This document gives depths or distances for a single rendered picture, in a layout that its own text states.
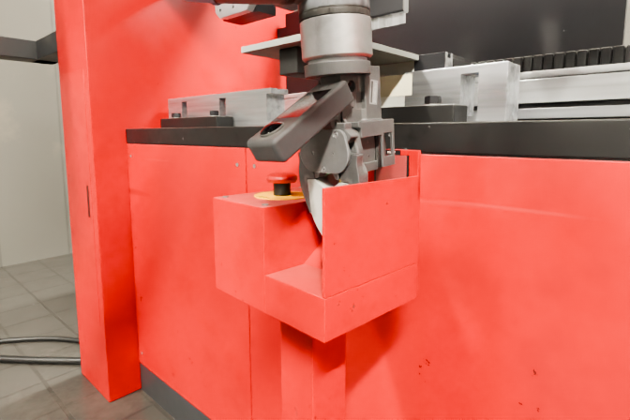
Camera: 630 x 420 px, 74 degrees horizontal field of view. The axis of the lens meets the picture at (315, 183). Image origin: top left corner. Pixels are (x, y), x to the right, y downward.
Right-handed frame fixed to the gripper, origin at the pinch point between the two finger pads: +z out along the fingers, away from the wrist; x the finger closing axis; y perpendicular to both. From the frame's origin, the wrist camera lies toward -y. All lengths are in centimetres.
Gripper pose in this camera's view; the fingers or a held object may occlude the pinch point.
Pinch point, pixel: (334, 247)
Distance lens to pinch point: 47.2
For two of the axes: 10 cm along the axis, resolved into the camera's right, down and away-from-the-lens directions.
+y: 7.2, -1.7, 6.8
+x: -6.9, -0.8, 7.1
